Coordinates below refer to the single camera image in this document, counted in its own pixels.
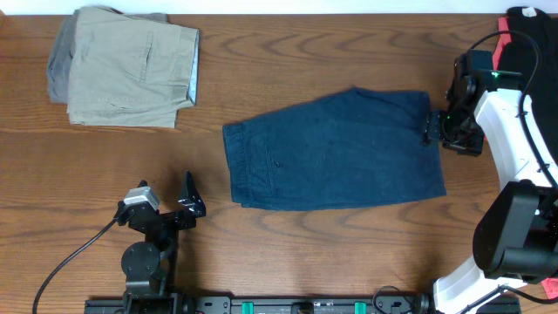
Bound navy blue shorts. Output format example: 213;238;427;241
223;88;446;211

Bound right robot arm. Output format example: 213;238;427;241
421;49;557;313

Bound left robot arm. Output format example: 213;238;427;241
114;171;206;314

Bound black garment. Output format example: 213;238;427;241
497;7;557;159

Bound red garment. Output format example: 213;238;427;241
493;33;557;299

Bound folded khaki shorts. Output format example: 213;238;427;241
67;7;200;128

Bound left black cable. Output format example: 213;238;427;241
31;216;121;314

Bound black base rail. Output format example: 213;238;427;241
84;294;523;314

